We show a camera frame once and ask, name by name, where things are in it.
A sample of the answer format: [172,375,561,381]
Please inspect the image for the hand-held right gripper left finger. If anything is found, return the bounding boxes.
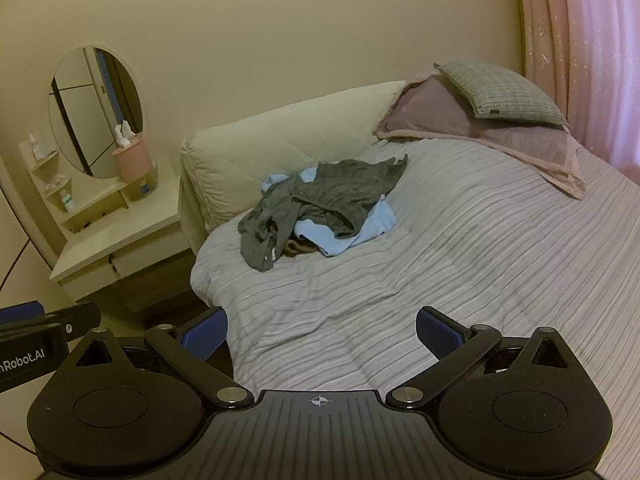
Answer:
[75,306,256,409]

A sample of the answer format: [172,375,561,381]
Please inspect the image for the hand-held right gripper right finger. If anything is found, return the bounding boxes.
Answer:
[386,306,568,409]

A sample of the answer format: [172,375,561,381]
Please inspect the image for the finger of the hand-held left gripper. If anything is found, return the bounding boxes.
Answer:
[0,303,101,343]
[0,301,45,325]

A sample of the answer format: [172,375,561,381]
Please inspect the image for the grey plaid shorts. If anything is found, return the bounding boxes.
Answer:
[238,154,409,273]

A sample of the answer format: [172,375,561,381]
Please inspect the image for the bed with striped bedspread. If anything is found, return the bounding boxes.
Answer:
[190,134,640,443]

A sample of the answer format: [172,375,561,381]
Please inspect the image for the cream vanity table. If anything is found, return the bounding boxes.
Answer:
[18,127,197,312]

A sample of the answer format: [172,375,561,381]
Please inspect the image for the brown garment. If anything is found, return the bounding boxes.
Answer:
[282,238,321,257]

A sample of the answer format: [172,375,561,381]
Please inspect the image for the light blue garment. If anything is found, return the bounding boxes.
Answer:
[261,169,398,258]

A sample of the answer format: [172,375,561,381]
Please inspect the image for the pink tissue holder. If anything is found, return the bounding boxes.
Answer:
[110,120,152,183]

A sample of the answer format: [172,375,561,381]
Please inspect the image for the cream padded headboard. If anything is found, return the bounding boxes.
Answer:
[180,80,408,247]

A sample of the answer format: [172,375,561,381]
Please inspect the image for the purple pillow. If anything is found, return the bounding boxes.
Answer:
[373,72,589,200]

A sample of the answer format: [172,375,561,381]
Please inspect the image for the oval mirror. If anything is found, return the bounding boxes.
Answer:
[48,46,144,180]

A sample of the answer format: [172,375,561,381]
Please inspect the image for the grey checked pillow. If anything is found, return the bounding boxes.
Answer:
[433,60,569,127]

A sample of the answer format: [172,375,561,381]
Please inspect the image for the pink curtain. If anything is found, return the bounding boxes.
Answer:
[514,0,640,184]

